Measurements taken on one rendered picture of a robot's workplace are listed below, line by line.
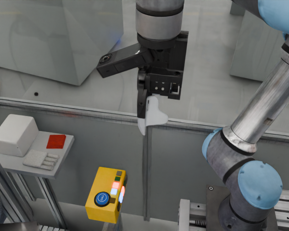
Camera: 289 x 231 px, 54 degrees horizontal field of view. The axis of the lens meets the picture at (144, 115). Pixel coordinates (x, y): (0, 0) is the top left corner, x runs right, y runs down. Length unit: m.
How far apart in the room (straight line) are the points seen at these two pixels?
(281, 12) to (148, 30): 0.19
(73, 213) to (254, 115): 1.65
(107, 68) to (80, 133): 0.98
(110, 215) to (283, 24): 0.78
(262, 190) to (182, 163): 0.74
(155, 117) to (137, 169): 1.06
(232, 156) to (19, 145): 0.92
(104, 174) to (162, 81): 0.58
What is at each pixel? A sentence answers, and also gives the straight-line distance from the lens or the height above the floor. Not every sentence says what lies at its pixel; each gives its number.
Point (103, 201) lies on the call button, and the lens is 0.95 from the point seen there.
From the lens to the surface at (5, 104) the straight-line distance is 1.53.
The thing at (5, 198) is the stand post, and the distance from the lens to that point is 1.39.
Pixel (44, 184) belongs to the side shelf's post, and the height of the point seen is 0.59.
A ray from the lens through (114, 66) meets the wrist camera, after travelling 0.52.
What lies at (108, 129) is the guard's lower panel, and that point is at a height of 0.90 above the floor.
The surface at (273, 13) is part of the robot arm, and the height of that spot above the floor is 1.77.
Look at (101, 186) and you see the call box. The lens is 0.99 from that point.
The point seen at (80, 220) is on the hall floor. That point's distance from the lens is 2.16.
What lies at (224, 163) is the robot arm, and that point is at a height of 1.24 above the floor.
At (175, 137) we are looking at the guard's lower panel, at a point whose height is 0.91.
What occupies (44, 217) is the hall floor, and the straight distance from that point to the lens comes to 2.24.
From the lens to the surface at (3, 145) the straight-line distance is 1.41.
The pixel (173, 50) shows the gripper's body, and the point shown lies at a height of 1.66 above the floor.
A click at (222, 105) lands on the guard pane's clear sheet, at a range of 1.20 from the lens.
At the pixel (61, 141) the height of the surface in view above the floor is 0.88.
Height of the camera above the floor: 1.91
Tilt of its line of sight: 44 degrees down
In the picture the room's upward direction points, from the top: straight up
